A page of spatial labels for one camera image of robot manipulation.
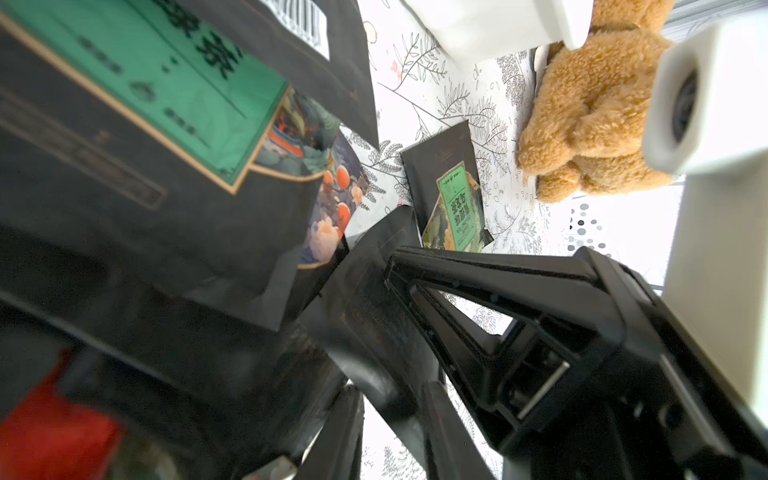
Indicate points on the brown teddy bear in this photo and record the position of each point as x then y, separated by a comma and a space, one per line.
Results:
586, 128

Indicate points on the green tea bag left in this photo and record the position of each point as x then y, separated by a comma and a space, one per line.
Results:
137, 134

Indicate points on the white storage box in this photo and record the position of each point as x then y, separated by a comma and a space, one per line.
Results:
472, 31

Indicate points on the black barcode tea bag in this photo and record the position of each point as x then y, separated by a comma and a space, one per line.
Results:
319, 46

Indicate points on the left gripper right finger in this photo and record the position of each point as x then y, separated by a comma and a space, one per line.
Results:
450, 451

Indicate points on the orange label tea bag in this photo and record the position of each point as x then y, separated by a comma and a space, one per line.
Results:
342, 192

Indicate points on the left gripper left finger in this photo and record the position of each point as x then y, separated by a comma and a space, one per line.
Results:
336, 454

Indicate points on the green label tea bag right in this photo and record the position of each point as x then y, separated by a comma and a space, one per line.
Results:
447, 198

